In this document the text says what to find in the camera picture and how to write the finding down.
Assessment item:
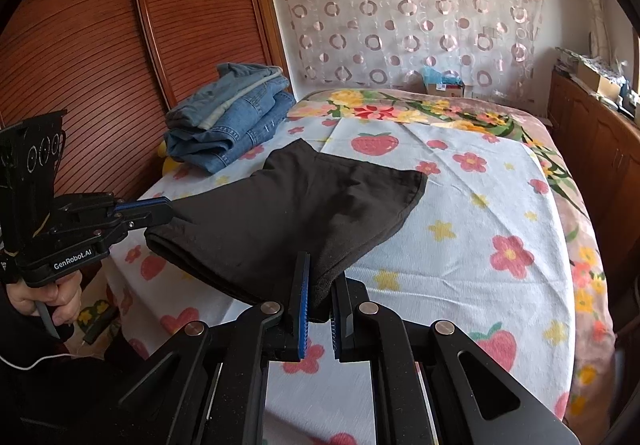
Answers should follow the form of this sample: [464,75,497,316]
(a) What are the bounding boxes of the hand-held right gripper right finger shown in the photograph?
[329,276,582,445]

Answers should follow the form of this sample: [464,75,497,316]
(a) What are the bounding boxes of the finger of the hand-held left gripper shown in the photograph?
[117,210,177,232]
[112,197,173,216]

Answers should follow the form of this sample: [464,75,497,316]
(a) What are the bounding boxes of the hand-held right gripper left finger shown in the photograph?
[117,251,313,445]

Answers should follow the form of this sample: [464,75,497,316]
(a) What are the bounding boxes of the black pants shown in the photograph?
[144,138,429,324]

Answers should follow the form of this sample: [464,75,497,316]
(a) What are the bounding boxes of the person's left forearm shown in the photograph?
[0,297,126,445]

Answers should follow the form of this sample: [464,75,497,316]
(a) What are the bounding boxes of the person's left hand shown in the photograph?
[5,270,85,327]

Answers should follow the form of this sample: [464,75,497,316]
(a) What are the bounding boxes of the yellow cloth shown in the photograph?
[156,141,177,174]

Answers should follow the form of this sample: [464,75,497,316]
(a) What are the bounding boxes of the dark blue folded jeans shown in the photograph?
[164,92,297,174]

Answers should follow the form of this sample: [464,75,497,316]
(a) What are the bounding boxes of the light blue folded jeans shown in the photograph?
[166,63,292,132]

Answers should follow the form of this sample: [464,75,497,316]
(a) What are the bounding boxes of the white flower print sheet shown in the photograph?
[104,115,577,445]

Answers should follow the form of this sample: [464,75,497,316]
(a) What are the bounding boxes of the brown wooden wardrobe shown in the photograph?
[0,0,295,208]

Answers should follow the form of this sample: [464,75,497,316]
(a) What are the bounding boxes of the cardboard box with label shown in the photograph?
[424,77,476,99]

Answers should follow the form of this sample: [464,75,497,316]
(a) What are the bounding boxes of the pink floral blanket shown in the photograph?
[287,86,620,428]

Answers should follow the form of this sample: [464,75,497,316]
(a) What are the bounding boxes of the brown wooden cabinet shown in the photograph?
[546,65,640,291]

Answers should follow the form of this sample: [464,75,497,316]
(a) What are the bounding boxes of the plain cardboard box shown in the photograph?
[574,62,622,99]

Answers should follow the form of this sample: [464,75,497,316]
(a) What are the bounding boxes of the pale window curtain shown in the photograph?
[575,0,628,68]

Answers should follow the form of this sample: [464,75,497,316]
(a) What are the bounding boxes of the black cable plug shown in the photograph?
[81,306,119,346]

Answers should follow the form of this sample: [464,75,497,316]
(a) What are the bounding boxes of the thin white cable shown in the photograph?
[0,339,87,372]

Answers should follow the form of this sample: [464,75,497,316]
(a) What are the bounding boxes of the circle patterned wall cloth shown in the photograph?
[264,0,547,94]

